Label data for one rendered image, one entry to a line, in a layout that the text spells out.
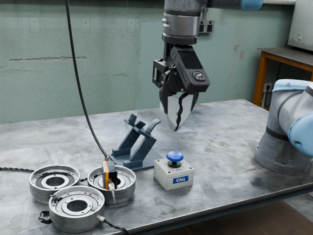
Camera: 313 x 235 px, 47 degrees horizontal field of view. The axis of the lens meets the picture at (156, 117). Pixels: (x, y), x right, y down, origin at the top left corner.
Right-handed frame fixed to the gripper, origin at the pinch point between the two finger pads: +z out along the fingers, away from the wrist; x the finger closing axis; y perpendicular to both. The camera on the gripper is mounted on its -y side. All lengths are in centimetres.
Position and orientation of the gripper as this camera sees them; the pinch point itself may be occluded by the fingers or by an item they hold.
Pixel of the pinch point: (176, 127)
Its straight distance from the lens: 80.9
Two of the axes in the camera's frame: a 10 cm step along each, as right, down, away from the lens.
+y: -4.1, -3.6, 8.4
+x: -9.1, 1.0, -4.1
